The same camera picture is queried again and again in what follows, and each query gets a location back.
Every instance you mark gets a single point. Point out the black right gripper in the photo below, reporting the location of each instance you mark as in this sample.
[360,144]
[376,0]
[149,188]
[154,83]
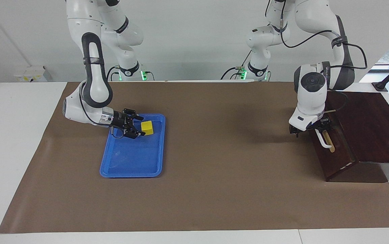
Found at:
[120,121]

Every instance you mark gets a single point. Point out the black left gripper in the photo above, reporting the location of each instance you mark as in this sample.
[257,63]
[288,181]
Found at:
[312,126]

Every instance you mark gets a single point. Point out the yellow block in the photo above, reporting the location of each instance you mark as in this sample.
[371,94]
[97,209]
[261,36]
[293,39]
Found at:
[147,128]

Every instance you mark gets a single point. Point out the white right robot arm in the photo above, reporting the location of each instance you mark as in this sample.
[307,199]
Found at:
[96,84]

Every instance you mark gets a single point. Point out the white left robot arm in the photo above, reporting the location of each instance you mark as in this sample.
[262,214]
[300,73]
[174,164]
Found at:
[311,95]

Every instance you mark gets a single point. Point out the blue plastic tray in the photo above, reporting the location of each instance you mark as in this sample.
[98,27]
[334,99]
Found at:
[130,159]

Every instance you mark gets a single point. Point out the dark wooden cabinet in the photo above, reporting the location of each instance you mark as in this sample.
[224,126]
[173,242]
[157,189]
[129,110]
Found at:
[377,128]

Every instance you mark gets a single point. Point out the brown table mat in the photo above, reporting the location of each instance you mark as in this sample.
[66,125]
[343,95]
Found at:
[214,169]

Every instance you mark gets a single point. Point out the white wall socket box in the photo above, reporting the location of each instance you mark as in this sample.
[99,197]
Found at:
[31,74]

